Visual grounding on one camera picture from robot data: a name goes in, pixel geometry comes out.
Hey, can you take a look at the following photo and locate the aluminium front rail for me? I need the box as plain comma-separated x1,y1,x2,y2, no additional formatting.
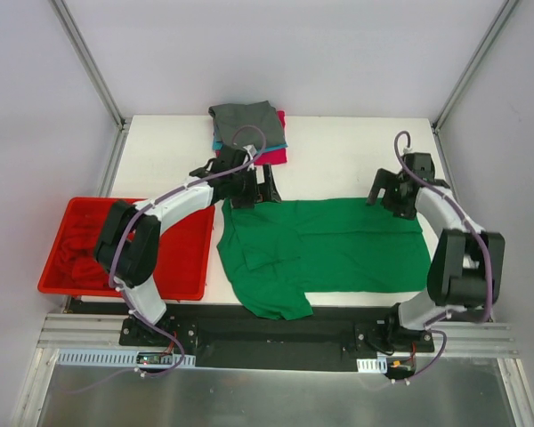
37,313,125,349

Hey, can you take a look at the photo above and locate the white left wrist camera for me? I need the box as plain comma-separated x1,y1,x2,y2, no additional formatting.
244,145,257,157

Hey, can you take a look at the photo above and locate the left aluminium frame post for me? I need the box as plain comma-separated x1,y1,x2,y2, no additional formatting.
49,0,126,131

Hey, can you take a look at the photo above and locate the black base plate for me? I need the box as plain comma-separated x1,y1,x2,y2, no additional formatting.
118,304,434,372

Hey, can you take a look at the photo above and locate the folded grey t-shirt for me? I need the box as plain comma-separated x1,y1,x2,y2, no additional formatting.
208,101,287,149

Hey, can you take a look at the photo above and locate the right aluminium frame post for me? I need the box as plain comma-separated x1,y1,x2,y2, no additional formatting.
432,0,521,135

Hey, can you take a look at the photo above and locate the aluminium frame post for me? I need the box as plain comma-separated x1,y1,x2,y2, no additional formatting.
49,0,126,131
432,0,521,135

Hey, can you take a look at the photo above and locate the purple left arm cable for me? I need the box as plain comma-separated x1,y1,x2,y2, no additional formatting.
57,125,268,395

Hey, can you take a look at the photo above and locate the red t-shirt in bin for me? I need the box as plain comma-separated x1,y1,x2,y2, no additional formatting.
55,214,108,289

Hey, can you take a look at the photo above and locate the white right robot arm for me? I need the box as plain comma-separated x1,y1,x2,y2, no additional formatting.
367,153,506,351

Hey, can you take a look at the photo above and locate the folded pink t-shirt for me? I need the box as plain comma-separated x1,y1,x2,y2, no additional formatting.
213,130,287,166

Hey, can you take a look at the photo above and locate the green t-shirt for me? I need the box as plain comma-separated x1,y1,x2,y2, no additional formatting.
217,198,430,320

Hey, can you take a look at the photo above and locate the right white cable duct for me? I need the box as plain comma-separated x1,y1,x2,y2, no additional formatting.
356,358,388,375

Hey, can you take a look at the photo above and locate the white cable duct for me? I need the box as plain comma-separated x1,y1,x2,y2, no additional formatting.
57,349,196,369
356,358,388,375

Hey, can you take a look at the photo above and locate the folded teal t-shirt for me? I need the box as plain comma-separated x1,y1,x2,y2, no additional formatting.
212,138,287,152

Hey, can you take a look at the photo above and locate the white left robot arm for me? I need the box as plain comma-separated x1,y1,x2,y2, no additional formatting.
93,146,281,346

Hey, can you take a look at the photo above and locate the left white cable duct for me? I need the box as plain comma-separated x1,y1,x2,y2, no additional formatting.
57,349,196,369

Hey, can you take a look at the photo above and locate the red plastic bin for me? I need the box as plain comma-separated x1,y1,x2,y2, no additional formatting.
37,197,214,301

